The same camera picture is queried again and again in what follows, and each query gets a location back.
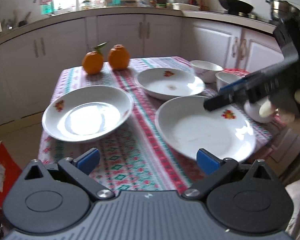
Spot bumpy orange without leaf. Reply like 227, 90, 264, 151
108, 44, 130, 70

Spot white kitchen cabinets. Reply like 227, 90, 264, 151
0, 11, 283, 125

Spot red package on floor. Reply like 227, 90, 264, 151
0, 141, 22, 213

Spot gloved right hand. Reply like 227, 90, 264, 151
259, 89, 300, 135

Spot large white fruit-pattern plate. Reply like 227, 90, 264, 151
155, 96, 256, 162

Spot white bowl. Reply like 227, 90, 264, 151
244, 98, 276, 124
190, 60, 224, 83
215, 72, 241, 91

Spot white plate stained centre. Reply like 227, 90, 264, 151
135, 68, 205, 101

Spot orange with leaf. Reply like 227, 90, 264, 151
82, 42, 107, 75

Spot steel cooking pot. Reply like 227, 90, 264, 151
265, 0, 300, 22

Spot white plate left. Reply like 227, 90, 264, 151
42, 85, 134, 143

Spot patterned striped tablecloth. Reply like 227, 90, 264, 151
37, 56, 288, 196

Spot black wok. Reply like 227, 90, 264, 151
218, 0, 254, 14

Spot red snack box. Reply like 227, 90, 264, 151
223, 68, 249, 77

